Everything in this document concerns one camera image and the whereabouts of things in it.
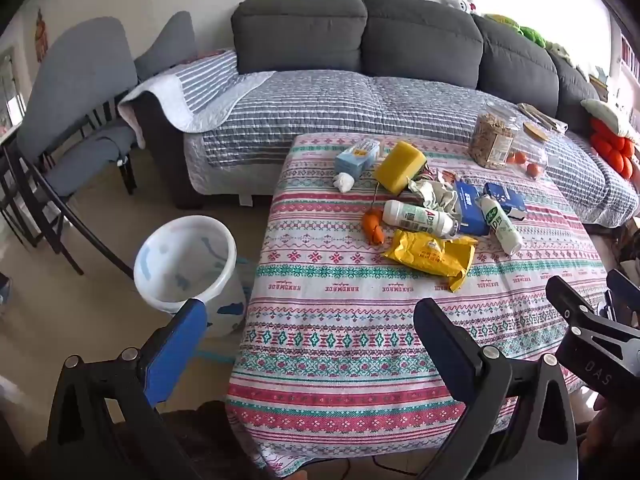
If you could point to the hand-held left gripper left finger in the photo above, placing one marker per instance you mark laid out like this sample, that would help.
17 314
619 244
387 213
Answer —
175 350

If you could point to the white bottle green label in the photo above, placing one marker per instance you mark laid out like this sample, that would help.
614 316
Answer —
417 216
501 227

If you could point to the red and white wrapper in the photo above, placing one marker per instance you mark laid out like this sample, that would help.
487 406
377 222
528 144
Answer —
447 176

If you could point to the patterned tablecloth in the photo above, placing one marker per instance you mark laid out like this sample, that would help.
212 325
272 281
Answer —
350 340

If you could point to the yellow sponge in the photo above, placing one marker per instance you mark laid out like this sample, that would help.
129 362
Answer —
400 167

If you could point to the yellow snack packet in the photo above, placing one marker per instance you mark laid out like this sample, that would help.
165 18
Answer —
432 255

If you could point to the orange segmented cushion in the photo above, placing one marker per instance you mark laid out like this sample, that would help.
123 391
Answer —
612 152

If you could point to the white plastic trash bin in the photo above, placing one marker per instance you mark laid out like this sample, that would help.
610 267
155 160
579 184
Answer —
185 260

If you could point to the beige paper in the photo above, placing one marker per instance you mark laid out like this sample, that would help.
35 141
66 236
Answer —
435 196

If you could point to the grey-green plush toy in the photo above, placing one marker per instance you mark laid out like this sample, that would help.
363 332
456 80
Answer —
562 55

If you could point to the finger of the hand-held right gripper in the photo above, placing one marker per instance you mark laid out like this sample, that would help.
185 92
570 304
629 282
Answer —
622 290
570 305

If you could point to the light blue carton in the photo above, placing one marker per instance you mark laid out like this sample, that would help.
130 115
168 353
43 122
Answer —
356 156

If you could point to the dark brown cloth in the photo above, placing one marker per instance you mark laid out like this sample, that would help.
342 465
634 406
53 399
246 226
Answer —
205 440

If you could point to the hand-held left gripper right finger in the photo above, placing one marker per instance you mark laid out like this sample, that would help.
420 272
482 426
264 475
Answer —
440 340

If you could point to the white plush toy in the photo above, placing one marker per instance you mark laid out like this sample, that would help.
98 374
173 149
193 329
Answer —
457 4

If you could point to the small orange fruit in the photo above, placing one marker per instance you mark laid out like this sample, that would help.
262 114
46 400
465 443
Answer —
520 158
535 169

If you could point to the orange toy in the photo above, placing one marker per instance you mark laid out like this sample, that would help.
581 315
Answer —
374 227

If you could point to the green plush toy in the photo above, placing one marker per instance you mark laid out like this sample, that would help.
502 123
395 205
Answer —
505 22

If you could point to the clear container bamboo lid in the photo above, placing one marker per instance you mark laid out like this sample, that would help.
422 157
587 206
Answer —
532 145

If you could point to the crumpled white tissue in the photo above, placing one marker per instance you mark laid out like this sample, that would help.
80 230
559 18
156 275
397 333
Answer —
345 181

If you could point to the dark grey sofa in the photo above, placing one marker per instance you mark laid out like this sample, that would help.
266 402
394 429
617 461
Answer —
415 35

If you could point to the grey upholstered chair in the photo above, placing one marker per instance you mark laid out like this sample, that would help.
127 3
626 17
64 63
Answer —
167 42
80 90

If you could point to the bookshelf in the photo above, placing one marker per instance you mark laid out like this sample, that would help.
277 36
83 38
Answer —
630 52

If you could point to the wall poster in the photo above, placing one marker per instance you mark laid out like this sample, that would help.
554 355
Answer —
41 35

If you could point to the white cushion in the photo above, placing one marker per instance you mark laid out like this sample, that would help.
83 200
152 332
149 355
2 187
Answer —
605 112

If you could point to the clear jar of grains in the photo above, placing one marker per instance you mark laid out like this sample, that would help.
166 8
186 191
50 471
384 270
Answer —
492 140

